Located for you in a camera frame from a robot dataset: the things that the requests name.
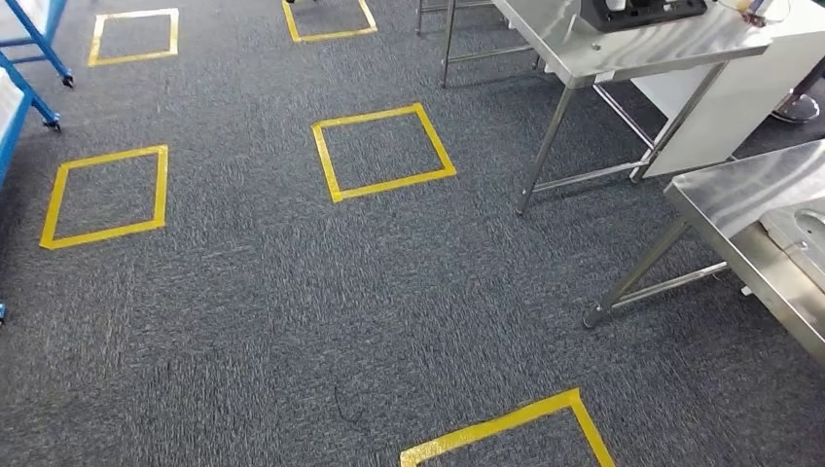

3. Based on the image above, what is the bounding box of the black plastic panel part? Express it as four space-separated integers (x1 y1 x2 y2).
580 0 710 35

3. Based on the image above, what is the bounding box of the stainless steel workbench table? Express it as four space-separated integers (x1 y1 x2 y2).
582 138 825 369

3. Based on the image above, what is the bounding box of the blue metal shelf rack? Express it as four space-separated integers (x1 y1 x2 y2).
0 51 64 327
0 0 77 90

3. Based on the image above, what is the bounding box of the yellow floor tape square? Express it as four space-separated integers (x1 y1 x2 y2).
398 387 618 467
39 144 170 251
311 102 458 204

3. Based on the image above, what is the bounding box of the white cabinet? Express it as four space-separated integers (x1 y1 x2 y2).
629 0 825 180

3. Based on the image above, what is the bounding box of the grey metal fixture plate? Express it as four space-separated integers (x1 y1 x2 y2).
759 207 825 295

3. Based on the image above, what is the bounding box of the chrome stanchion base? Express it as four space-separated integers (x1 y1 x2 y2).
771 57 825 125

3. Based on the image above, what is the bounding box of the thin black wire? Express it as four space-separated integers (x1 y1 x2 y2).
715 0 794 28

